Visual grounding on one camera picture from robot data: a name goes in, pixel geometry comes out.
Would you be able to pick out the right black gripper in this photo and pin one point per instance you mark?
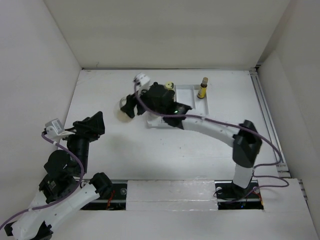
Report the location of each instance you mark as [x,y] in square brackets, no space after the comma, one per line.
[129,106]

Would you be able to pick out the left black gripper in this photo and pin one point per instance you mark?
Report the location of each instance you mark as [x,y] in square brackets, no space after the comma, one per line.
[94,127]

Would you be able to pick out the yellow-lid shaker bottle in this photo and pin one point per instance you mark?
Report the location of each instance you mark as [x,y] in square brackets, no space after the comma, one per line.
[169,85]

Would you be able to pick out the small yellow-label bottle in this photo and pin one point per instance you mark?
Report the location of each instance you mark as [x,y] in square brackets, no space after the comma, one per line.
[203,88]

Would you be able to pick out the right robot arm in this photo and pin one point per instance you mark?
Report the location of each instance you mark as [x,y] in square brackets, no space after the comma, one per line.
[245,143]

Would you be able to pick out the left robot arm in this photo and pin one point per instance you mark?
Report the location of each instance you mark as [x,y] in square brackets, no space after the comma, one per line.
[62,193]

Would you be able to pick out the white divided tray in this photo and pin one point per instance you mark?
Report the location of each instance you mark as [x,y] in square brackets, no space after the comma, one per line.
[185,94]

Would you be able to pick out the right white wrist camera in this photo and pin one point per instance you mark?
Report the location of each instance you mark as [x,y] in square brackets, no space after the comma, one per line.
[141,82]

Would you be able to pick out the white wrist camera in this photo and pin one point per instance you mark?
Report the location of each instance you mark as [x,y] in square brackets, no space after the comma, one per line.
[55,129]
[141,82]

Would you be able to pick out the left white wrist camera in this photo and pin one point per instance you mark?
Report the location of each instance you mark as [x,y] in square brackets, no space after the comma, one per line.
[55,129]

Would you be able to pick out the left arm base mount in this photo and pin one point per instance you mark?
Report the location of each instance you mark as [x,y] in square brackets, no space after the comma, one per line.
[115,201]

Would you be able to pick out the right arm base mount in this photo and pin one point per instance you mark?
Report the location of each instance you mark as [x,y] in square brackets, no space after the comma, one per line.
[232,197]

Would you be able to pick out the aluminium rail at right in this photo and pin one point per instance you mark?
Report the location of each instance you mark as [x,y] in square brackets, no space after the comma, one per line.
[282,168]

